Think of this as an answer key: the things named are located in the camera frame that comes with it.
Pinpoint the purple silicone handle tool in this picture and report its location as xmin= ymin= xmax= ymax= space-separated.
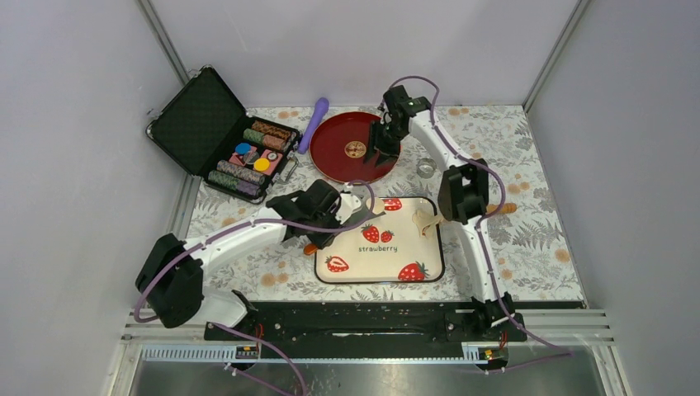
xmin=297 ymin=97 xmax=329 ymax=154

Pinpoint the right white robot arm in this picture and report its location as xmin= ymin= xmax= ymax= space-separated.
xmin=363 ymin=82 xmax=515 ymax=340

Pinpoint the metal spatula orange handle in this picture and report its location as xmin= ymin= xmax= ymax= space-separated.
xmin=336 ymin=196 xmax=385 ymax=229

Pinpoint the yellow poker chip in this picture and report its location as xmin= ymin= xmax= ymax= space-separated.
xmin=253 ymin=158 xmax=271 ymax=173

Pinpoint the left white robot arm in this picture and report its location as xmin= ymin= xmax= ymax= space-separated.
xmin=133 ymin=179 xmax=376 ymax=339

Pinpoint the small dough piece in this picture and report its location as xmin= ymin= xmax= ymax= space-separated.
xmin=412 ymin=210 xmax=444 ymax=238

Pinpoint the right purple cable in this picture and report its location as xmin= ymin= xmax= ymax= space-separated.
xmin=388 ymin=75 xmax=575 ymax=375

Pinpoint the strawberry pattern white tray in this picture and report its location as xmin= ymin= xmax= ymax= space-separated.
xmin=315 ymin=196 xmax=445 ymax=284

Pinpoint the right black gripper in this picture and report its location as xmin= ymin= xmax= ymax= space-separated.
xmin=362 ymin=121 xmax=407 ymax=168

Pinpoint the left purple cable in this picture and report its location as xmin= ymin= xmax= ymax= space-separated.
xmin=133 ymin=180 xmax=376 ymax=396

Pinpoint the round red lacquer plate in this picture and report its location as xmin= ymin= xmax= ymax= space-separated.
xmin=309 ymin=111 xmax=397 ymax=183

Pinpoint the black poker chip case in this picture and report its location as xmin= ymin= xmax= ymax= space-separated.
xmin=145 ymin=65 xmax=301 ymax=204

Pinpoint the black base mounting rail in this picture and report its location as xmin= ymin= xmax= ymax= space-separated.
xmin=194 ymin=299 xmax=585 ymax=361

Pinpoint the blue poker chip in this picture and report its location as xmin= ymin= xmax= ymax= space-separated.
xmin=234 ymin=143 xmax=252 ymax=155

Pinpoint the floral pattern table mat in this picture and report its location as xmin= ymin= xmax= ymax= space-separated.
xmin=176 ymin=105 xmax=586 ymax=304

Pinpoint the purple cable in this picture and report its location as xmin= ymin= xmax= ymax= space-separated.
xmin=133 ymin=180 xmax=376 ymax=396
xmin=388 ymin=75 xmax=575 ymax=375

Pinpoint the wooden dough roller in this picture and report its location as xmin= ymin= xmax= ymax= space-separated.
xmin=434 ymin=202 xmax=518 ymax=226

